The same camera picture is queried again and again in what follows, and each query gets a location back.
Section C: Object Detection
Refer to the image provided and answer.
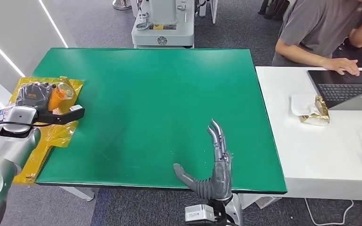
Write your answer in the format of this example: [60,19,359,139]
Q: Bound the orange bottle with clear cap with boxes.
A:
[0,81,75,127]

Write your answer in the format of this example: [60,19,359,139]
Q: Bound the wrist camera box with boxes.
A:
[184,204,216,225]
[37,105,85,125]

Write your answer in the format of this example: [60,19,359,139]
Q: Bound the white table leg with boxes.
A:
[239,193,281,210]
[59,186,96,202]

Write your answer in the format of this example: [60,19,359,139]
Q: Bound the gold foil packet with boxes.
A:
[299,95,331,127]

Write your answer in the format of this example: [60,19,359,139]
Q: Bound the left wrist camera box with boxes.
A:
[37,105,85,125]

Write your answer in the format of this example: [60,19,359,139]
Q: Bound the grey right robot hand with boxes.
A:
[172,118,233,202]

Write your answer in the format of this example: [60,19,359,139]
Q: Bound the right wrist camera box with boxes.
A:
[184,204,216,225]

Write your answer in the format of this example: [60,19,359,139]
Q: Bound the black shoes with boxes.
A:
[257,0,290,21]

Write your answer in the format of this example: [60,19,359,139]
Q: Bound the yellow taped cardboard box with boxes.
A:
[8,75,85,185]

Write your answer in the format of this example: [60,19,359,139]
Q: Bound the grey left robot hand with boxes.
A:
[15,81,55,114]

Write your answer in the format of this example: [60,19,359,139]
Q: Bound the green table mat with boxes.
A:
[33,47,288,194]

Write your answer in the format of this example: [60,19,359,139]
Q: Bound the white paper napkin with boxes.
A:
[289,94,319,118]

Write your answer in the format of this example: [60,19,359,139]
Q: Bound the dark grey laptop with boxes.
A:
[306,70,362,111]

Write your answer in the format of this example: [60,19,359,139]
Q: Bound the white floor cable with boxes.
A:
[304,198,355,226]

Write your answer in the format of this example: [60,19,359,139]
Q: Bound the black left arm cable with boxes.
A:
[0,120,53,137]

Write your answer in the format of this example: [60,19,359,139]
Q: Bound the white desk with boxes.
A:
[255,66,362,202]

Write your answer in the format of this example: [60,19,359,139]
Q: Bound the chrome stand base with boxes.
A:
[111,0,132,10]

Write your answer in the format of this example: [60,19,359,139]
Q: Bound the person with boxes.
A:
[271,0,362,77]

